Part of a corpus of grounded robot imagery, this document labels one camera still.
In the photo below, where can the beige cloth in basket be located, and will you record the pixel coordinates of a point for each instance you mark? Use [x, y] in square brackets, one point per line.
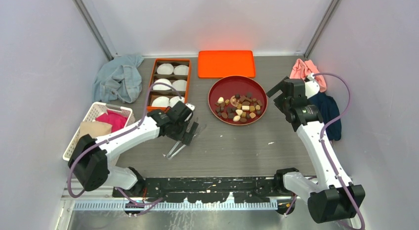
[95, 129]

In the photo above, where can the caramel square chocolate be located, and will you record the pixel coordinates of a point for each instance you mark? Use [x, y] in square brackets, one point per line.
[252, 115]

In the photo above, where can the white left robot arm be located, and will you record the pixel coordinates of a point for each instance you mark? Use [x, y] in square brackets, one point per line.
[91, 159]

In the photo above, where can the navy blue cloth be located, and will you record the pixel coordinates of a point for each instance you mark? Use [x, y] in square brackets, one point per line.
[329, 110]

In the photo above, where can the orange chocolate box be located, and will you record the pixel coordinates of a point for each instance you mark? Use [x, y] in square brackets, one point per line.
[173, 92]

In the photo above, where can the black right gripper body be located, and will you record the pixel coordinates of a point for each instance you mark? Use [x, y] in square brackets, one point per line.
[288, 105]

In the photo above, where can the white paper cup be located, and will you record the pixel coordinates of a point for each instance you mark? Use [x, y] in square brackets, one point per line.
[161, 101]
[180, 85]
[174, 100]
[181, 70]
[165, 69]
[162, 85]

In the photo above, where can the orange box lid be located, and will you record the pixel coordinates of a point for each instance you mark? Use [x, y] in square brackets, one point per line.
[216, 64]

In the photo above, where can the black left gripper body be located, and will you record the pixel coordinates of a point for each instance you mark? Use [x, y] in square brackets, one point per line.
[178, 133]

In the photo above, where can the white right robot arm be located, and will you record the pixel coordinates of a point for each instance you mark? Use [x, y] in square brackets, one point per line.
[334, 197]

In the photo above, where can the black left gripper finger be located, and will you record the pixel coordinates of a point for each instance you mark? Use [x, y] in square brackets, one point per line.
[194, 129]
[185, 137]

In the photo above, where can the light blue cloth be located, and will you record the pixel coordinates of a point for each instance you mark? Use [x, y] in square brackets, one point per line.
[118, 79]

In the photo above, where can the pink cloth in basket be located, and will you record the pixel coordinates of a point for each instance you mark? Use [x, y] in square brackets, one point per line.
[116, 120]

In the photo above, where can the round red lacquer tray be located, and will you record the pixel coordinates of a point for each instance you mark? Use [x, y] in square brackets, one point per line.
[237, 91]

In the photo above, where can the salmon pink cloth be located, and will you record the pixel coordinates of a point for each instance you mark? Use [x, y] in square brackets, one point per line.
[302, 69]

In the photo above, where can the aluminium frame rail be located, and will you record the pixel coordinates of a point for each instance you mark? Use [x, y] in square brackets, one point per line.
[109, 199]

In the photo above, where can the white oval chocolate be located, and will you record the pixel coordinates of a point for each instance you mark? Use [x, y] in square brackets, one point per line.
[220, 100]

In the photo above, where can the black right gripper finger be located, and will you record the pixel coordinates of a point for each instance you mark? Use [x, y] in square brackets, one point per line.
[279, 104]
[283, 86]

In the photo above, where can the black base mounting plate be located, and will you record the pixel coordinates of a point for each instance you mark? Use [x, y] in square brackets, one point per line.
[211, 189]

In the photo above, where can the silver metal tongs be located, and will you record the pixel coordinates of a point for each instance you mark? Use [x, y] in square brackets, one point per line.
[179, 146]

